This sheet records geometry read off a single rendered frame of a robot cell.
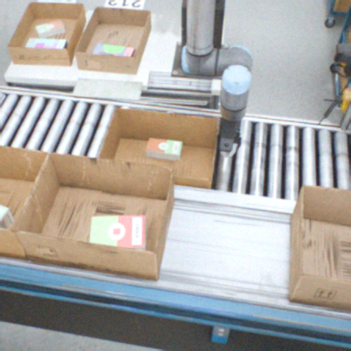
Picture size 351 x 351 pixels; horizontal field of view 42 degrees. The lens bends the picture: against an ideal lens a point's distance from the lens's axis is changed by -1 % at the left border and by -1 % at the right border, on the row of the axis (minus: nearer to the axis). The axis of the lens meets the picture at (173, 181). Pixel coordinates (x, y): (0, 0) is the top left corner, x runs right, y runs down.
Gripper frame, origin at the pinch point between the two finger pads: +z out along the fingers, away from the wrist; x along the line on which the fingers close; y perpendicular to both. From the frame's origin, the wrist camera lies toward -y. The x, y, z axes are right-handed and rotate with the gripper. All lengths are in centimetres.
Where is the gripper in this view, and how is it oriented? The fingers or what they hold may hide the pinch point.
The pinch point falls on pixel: (226, 156)
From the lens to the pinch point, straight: 172.0
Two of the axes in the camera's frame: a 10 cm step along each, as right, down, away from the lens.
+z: 0.1, 6.2, 7.9
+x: -9.9, -1.3, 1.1
